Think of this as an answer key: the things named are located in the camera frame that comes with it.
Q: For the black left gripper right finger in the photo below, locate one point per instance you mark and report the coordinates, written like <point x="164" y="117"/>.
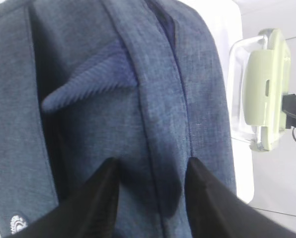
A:
<point x="215" y="212"/>

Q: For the glass container with green lid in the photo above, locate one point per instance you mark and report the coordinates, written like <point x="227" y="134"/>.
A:
<point x="258" y="78"/>

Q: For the dark blue fabric lunch bag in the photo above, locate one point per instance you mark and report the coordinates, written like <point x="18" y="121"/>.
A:
<point x="82" y="81"/>

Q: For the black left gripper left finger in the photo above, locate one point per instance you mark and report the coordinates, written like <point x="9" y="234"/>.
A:
<point x="89" y="213"/>

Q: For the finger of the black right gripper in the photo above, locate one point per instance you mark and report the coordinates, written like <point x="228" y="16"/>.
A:
<point x="289" y="108"/>

